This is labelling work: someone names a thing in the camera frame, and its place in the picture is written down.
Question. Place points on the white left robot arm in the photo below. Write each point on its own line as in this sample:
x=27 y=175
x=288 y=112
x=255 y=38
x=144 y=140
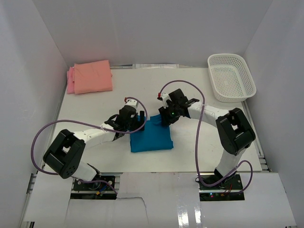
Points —
x=65 y=152

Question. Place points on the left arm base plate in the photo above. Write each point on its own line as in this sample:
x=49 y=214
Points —
x=94 y=191

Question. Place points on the folded pink t shirt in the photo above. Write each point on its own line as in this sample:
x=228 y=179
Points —
x=70 y=81

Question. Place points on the white paper sheet at back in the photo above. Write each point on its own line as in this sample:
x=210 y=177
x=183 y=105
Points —
x=155 y=66

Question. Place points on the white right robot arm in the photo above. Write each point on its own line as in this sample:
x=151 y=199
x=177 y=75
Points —
x=234 y=130

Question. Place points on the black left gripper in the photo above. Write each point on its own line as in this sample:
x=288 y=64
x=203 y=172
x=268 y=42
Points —
x=137 y=124

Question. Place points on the blue t shirt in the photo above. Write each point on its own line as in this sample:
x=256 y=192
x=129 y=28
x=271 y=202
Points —
x=155 y=137

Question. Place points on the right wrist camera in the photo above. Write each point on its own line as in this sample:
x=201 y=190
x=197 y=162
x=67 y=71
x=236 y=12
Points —
x=164 y=97

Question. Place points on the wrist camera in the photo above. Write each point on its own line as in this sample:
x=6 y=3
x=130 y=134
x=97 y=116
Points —
x=164 y=97
x=131 y=102

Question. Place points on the white perforated plastic basket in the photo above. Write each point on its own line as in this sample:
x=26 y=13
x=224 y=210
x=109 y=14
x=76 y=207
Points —
x=230 y=78

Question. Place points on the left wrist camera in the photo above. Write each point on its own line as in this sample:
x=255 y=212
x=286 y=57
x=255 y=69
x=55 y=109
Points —
x=131 y=102

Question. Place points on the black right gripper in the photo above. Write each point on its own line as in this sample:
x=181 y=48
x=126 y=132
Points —
x=166 y=120

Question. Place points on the folded salmon t shirt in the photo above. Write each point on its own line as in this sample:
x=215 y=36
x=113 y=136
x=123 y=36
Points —
x=92 y=77

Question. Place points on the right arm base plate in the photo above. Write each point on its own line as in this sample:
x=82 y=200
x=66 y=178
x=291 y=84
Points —
x=225 y=191

